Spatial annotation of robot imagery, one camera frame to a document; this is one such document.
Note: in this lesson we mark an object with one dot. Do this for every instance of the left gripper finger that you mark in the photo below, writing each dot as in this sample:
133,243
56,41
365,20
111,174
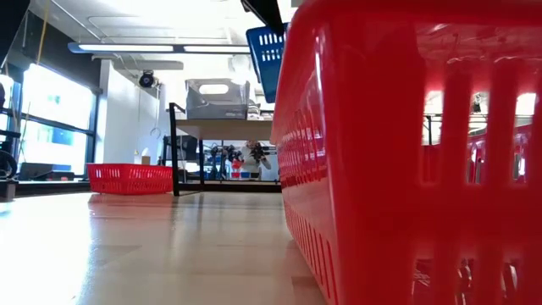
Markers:
267,14

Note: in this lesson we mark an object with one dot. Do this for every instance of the blue plastic basket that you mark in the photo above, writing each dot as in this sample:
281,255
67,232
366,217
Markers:
267,72

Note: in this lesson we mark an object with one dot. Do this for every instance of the grey translucent plastic basket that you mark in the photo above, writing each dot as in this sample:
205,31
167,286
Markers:
216,111

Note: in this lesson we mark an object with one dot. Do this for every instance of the red plastic basket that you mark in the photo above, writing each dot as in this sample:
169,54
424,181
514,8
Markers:
129,180
381,169

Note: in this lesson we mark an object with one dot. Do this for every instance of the wooden shelf with black legs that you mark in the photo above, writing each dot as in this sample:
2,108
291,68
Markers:
224,129

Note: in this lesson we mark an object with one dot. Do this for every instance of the long ceiling light strip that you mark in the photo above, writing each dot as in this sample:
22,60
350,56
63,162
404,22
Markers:
127,48

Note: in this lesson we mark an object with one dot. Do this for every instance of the person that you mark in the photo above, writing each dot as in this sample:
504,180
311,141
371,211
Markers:
252,165

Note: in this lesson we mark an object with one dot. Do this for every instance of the small cardboard box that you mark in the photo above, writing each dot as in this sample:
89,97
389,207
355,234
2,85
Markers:
146,160

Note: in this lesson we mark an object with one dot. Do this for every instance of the large bright window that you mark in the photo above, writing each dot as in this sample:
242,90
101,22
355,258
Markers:
55,97

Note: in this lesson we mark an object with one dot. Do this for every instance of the black round ceiling camera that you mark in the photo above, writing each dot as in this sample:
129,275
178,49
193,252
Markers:
146,79

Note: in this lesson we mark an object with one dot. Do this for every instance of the black metal table frame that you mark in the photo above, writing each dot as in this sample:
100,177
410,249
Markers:
228,187

